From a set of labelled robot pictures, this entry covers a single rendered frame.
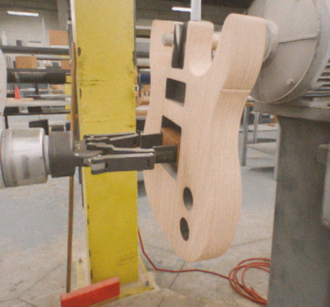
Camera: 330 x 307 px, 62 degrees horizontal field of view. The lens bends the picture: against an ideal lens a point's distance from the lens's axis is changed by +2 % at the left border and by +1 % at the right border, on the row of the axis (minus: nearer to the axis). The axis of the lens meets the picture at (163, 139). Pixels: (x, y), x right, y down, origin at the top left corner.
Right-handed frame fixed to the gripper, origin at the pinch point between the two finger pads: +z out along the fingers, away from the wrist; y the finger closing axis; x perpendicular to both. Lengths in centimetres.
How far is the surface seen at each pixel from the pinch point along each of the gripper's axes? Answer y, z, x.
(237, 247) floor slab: -92, 96, -116
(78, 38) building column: -95, -9, 21
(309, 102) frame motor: 1.3, 31.0, 8.1
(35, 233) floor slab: -163, -43, -125
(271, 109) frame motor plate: -10.1, 32.0, 4.1
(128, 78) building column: -93, 14, 3
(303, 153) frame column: -5.1, 40.1, -6.4
